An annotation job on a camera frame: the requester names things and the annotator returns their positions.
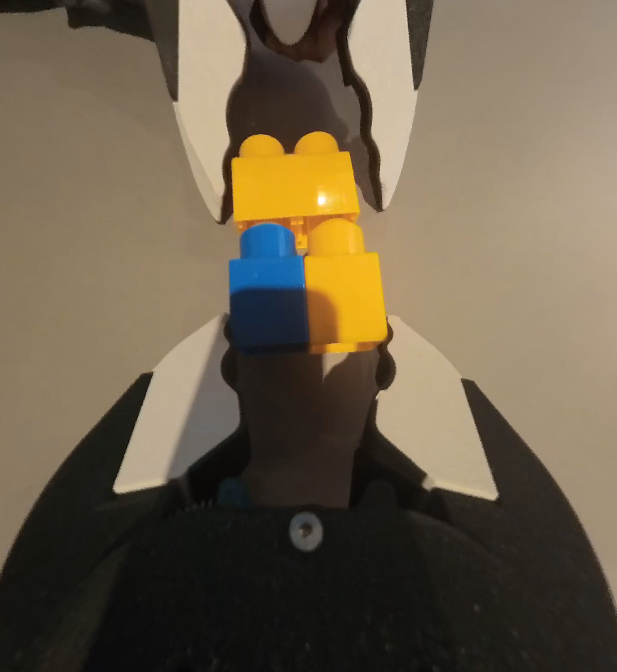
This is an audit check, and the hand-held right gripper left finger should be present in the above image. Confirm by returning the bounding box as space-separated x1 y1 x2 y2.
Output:
113 314 251 507

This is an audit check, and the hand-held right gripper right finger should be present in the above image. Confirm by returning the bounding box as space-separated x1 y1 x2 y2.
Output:
356 315 499 501

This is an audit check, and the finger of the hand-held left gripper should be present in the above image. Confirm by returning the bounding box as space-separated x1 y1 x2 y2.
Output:
340 0 420 212
173 0 251 224

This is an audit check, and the small blue mega block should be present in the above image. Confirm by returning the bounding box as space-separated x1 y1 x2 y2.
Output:
229 223 309 354

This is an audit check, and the small yellow mega block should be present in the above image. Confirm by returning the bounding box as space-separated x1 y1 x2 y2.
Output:
304 219 388 354

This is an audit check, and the person's left hand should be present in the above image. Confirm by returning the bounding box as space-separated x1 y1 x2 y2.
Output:
272 0 354 64

